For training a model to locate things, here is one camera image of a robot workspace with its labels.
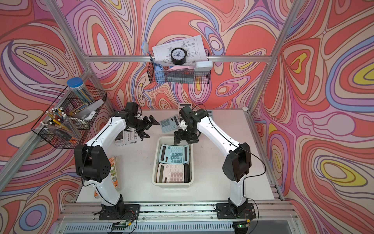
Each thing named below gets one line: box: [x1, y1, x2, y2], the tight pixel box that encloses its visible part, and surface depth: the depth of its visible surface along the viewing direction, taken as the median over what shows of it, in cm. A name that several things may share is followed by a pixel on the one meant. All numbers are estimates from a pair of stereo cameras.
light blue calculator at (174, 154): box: [158, 144, 190, 165], surface depth 88 cm
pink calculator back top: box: [178, 103, 193, 110], surface depth 121 cm
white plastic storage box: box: [151, 136, 195, 187], surface depth 82 cm
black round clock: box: [170, 47, 187, 66], surface depth 80 cm
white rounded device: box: [194, 60, 213, 72], surface depth 72 cm
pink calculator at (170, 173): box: [155, 163, 185, 183], surface depth 80 cm
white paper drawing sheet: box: [151, 35, 208, 66], surface depth 84 cm
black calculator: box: [183, 160, 191, 183], surface depth 80 cm
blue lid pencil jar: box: [66, 77, 95, 104], surface depth 73 cm
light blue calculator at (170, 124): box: [160, 115, 180, 134], surface depth 110 cm
